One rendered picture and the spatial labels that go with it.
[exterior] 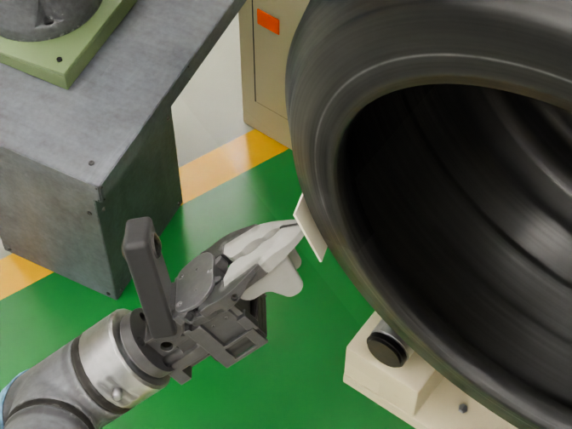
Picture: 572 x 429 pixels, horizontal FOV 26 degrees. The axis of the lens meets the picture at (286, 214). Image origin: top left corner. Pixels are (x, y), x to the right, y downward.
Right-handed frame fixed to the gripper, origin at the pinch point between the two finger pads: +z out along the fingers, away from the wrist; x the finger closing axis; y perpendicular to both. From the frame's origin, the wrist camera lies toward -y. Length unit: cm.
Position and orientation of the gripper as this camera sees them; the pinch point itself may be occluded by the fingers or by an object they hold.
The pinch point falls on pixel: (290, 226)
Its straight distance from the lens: 113.5
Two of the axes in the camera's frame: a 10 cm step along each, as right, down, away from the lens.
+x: 0.4, 5.9, -8.1
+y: 6.3, 6.1, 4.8
